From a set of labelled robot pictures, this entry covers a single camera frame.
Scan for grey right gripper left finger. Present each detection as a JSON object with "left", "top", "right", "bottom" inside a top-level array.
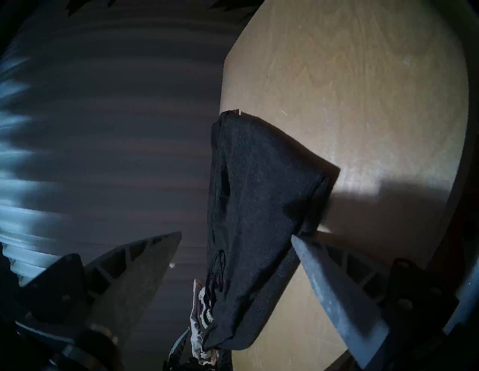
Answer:
[{"left": 15, "top": 231, "right": 183, "bottom": 346}]

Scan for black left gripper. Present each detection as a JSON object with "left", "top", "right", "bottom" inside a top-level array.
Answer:
[{"left": 163, "top": 348, "right": 233, "bottom": 371}]

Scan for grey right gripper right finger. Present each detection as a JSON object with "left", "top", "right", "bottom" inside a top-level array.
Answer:
[{"left": 291, "top": 235, "right": 459, "bottom": 370}]

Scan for grey drawstring pants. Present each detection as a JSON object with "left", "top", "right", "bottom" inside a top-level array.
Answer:
[{"left": 189, "top": 279, "right": 220, "bottom": 366}]

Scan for black drawstring pants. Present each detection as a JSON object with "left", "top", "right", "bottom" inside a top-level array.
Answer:
[{"left": 206, "top": 110, "right": 341, "bottom": 352}]

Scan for brown pleated curtain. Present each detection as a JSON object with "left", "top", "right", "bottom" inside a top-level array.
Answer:
[{"left": 0, "top": 0, "right": 262, "bottom": 371}]

